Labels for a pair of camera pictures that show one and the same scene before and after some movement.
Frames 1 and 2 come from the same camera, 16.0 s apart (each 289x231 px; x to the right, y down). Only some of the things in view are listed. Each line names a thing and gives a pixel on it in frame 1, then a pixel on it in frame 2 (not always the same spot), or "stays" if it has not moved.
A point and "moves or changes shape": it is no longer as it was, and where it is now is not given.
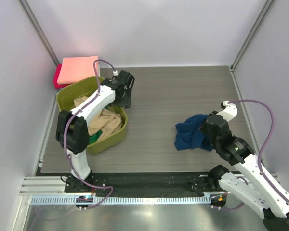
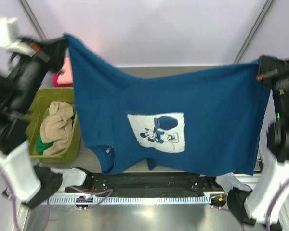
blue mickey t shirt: x=189 y=135 moves or changes shape
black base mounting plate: x=142 y=182 stays
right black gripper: x=207 y=127 -> x=268 y=70
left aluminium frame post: x=37 y=29 stays
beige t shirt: x=107 y=121 -> x=56 y=127
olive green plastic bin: x=82 y=87 -> x=33 y=117
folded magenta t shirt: x=56 y=76 stays
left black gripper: x=124 y=96 -> x=51 y=51
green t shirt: x=94 y=138 -> x=41 y=146
